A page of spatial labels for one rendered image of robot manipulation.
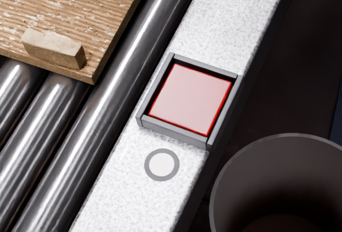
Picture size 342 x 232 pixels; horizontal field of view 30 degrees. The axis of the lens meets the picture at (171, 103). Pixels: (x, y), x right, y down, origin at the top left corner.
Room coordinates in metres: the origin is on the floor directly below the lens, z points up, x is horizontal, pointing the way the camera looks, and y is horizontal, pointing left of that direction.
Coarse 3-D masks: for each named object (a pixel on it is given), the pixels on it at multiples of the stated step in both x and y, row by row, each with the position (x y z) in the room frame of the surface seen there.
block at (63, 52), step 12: (24, 36) 0.37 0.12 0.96; (36, 36) 0.37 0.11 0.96; (48, 36) 0.36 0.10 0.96; (24, 48) 0.37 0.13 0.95; (36, 48) 0.36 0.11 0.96; (48, 48) 0.35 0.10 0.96; (60, 48) 0.35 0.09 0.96; (72, 48) 0.34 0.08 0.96; (60, 60) 0.35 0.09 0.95; (72, 60) 0.34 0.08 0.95; (84, 60) 0.34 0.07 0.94
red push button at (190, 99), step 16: (176, 64) 0.33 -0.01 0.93; (176, 80) 0.31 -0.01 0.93; (192, 80) 0.31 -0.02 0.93; (208, 80) 0.30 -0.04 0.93; (224, 80) 0.30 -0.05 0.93; (160, 96) 0.30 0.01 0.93; (176, 96) 0.29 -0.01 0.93; (192, 96) 0.29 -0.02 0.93; (208, 96) 0.29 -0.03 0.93; (224, 96) 0.28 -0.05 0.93; (160, 112) 0.28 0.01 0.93; (176, 112) 0.28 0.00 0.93; (192, 112) 0.27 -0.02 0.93; (208, 112) 0.27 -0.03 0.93; (192, 128) 0.26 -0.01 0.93; (208, 128) 0.25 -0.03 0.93
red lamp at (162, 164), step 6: (156, 156) 0.24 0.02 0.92; (162, 156) 0.24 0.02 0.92; (168, 156) 0.24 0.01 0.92; (150, 162) 0.24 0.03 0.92; (156, 162) 0.24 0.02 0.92; (162, 162) 0.24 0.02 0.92; (168, 162) 0.24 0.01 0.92; (150, 168) 0.23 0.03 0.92; (156, 168) 0.23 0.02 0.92; (162, 168) 0.23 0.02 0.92; (168, 168) 0.23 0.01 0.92; (156, 174) 0.23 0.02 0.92; (162, 174) 0.23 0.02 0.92
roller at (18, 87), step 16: (16, 64) 0.37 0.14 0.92; (0, 80) 0.35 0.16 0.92; (16, 80) 0.35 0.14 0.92; (32, 80) 0.36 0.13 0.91; (0, 96) 0.34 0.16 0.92; (16, 96) 0.34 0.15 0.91; (32, 96) 0.35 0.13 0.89; (0, 112) 0.32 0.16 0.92; (16, 112) 0.33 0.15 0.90; (0, 128) 0.31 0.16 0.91; (0, 144) 0.30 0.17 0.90
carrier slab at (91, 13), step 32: (0, 0) 0.44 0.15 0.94; (32, 0) 0.43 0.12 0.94; (64, 0) 0.42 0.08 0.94; (96, 0) 0.42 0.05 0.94; (128, 0) 0.41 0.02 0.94; (0, 32) 0.40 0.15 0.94; (64, 32) 0.38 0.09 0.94; (96, 32) 0.38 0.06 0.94; (32, 64) 0.36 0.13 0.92; (96, 64) 0.34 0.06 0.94
